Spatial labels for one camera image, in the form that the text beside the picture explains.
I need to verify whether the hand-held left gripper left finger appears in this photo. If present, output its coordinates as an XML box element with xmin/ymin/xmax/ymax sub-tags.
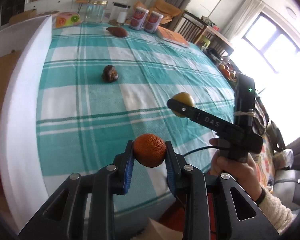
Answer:
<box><xmin>18</xmin><ymin>140</ymin><xmax>135</xmax><ymax>240</ymax></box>

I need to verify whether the floral sofa cover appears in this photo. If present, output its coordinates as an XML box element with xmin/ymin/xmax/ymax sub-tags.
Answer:
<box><xmin>250</xmin><ymin>135</ymin><xmax>275</xmax><ymax>188</ymax></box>

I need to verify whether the pink labelled can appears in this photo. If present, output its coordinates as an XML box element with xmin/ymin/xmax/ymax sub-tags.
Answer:
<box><xmin>144</xmin><ymin>11</ymin><xmax>163</xmax><ymax>33</ymax></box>
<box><xmin>129</xmin><ymin>7</ymin><xmax>149</xmax><ymax>30</ymax></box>

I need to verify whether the teal checked tablecloth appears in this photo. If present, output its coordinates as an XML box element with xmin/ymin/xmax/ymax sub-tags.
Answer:
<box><xmin>36</xmin><ymin>21</ymin><xmax>243</xmax><ymax>213</ymax></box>

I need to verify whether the green stool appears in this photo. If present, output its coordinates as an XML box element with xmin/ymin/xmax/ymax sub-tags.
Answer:
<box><xmin>199</xmin><ymin>35</ymin><xmax>212</xmax><ymax>49</ymax></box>

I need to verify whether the green yellow citrus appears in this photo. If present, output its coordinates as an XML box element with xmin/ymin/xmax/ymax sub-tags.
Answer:
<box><xmin>172</xmin><ymin>92</ymin><xmax>195</xmax><ymax>117</ymax></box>

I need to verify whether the glass jar gold lid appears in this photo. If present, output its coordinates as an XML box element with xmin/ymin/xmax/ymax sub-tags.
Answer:
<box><xmin>84</xmin><ymin>0</ymin><xmax>108</xmax><ymax>23</ymax></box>

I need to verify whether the person's right hand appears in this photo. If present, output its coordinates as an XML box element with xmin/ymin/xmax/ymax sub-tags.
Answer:
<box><xmin>210</xmin><ymin>152</ymin><xmax>262</xmax><ymax>198</ymax></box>

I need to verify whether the grey sofa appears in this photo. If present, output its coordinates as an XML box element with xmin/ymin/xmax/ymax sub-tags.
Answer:
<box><xmin>272</xmin><ymin>140</ymin><xmax>300</xmax><ymax>210</ymax></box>

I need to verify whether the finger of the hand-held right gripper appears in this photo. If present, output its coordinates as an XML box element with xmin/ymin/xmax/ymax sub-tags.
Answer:
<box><xmin>167</xmin><ymin>98</ymin><xmax>232</xmax><ymax>132</ymax></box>

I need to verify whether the small orange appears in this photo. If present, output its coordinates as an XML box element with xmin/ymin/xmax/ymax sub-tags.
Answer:
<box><xmin>133</xmin><ymin>134</ymin><xmax>166</xmax><ymax>167</ymax></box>

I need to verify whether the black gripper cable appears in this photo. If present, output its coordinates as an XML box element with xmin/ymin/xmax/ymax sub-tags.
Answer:
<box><xmin>184</xmin><ymin>145</ymin><xmax>217</xmax><ymax>158</ymax></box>

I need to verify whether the window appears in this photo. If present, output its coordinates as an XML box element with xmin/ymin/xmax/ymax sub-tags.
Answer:
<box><xmin>242</xmin><ymin>12</ymin><xmax>300</xmax><ymax>75</ymax></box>

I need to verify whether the reddish brown oval fruit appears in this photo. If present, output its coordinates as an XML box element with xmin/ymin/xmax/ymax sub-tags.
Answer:
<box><xmin>106</xmin><ymin>27</ymin><xmax>128</xmax><ymax>38</ymax></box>

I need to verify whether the black wristband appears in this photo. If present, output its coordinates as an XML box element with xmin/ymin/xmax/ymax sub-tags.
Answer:
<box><xmin>256</xmin><ymin>187</ymin><xmax>267</xmax><ymax>205</ymax></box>

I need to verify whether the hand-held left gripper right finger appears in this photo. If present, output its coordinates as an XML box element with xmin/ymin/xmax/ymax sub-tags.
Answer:
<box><xmin>164</xmin><ymin>140</ymin><xmax>282</xmax><ymax>240</ymax></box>

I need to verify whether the brown cardboard box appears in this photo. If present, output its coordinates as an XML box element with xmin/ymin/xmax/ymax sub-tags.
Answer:
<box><xmin>9</xmin><ymin>9</ymin><xmax>38</xmax><ymax>25</ymax></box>

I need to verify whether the person's right forearm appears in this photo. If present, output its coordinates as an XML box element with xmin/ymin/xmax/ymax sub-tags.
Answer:
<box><xmin>259</xmin><ymin>191</ymin><xmax>294</xmax><ymax>235</ymax></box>

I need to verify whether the glass jar black lid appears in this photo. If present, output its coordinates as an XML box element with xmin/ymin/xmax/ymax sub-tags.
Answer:
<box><xmin>109</xmin><ymin>2</ymin><xmax>131</xmax><ymax>27</ymax></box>

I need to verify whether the fruit print tissue pack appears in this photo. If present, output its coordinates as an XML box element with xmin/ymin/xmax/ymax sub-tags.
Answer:
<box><xmin>54</xmin><ymin>12</ymin><xmax>80</xmax><ymax>28</ymax></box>

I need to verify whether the dark brown round fruit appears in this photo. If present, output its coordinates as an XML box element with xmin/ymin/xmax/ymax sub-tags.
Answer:
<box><xmin>102</xmin><ymin>65</ymin><xmax>119</xmax><ymax>83</ymax></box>

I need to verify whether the bowl of mixed fruit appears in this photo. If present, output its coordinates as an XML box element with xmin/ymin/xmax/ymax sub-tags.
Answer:
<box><xmin>219</xmin><ymin>62</ymin><xmax>238</xmax><ymax>82</ymax></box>

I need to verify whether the orange book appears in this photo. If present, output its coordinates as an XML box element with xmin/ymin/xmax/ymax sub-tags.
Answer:
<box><xmin>157</xmin><ymin>27</ymin><xmax>190</xmax><ymax>48</ymax></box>

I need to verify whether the white tv cabinet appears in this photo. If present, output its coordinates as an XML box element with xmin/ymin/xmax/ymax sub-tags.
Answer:
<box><xmin>24</xmin><ymin>0</ymin><xmax>138</xmax><ymax>13</ymax></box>

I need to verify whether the orange lounge chair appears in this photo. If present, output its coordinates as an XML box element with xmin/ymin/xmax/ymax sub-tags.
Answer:
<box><xmin>134</xmin><ymin>0</ymin><xmax>182</xmax><ymax>22</ymax></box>

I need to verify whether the white curtain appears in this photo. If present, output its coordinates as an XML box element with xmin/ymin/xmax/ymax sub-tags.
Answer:
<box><xmin>221</xmin><ymin>0</ymin><xmax>263</xmax><ymax>40</ymax></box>

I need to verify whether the orange red fuzzy cloth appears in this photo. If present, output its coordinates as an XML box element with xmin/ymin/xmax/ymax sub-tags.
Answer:
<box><xmin>160</xmin><ymin>192</ymin><xmax>188</xmax><ymax>240</ymax></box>

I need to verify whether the wooden stool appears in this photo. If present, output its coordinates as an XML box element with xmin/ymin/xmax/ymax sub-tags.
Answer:
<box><xmin>76</xmin><ymin>0</ymin><xmax>90</xmax><ymax>13</ymax></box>

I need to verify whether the dark patterned cloth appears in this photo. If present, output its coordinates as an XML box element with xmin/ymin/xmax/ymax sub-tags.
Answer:
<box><xmin>255</xmin><ymin>97</ymin><xmax>270</xmax><ymax>133</ymax></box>

